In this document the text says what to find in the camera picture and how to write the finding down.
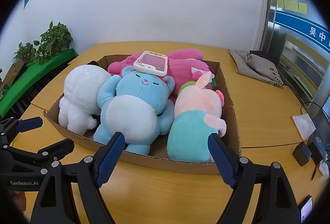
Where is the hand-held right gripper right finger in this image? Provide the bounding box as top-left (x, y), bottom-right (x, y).
top-left (209, 133), bottom-right (304, 224)

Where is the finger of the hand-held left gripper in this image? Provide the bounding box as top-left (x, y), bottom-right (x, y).
top-left (0, 116), bottom-right (43, 148)
top-left (33, 138), bottom-right (75, 163)

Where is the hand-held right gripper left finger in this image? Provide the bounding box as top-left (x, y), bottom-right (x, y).
top-left (30, 132), bottom-right (126, 224)

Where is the brown cardboard box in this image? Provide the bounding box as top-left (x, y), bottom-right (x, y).
top-left (42, 54), bottom-right (241, 175)

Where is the blue plush bear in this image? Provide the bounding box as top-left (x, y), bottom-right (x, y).
top-left (93, 65), bottom-right (175, 155)

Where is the pink teal rabbit plush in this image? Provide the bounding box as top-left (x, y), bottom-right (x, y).
top-left (167, 71), bottom-right (227, 163)

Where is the small brown carton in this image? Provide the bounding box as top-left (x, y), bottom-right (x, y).
top-left (2, 60), bottom-right (27, 91)

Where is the white plush toy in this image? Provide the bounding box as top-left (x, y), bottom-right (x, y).
top-left (58, 65), bottom-right (112, 136)

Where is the small potted green plant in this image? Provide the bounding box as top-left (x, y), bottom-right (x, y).
top-left (13, 42), bottom-right (37, 63)

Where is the black power adapter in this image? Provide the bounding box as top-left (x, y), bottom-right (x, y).
top-left (292, 142), bottom-right (311, 166)

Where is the large potted green plant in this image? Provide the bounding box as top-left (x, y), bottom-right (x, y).
top-left (35, 21), bottom-right (74, 65)

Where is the white pad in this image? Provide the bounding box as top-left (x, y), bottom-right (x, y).
top-left (292, 113), bottom-right (317, 140)

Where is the black smartphone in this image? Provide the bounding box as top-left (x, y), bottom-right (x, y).
top-left (298, 195), bottom-right (314, 223)

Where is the black box device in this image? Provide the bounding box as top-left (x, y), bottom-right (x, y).
top-left (308, 131), bottom-right (328, 165)

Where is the magenta plush toy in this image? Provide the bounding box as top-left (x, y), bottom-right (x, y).
top-left (107, 49), bottom-right (217, 97)

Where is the white toy phone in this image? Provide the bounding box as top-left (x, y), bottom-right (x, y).
top-left (133, 51), bottom-right (169, 77)

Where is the metal glass cabinet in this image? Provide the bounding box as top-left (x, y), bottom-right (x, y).
top-left (260, 0), bottom-right (330, 111)

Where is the blue banner strip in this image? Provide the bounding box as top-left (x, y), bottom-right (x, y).
top-left (275, 9), bottom-right (330, 53)

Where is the thin black cable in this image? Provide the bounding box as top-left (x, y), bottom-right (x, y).
top-left (300, 101), bottom-right (326, 115)

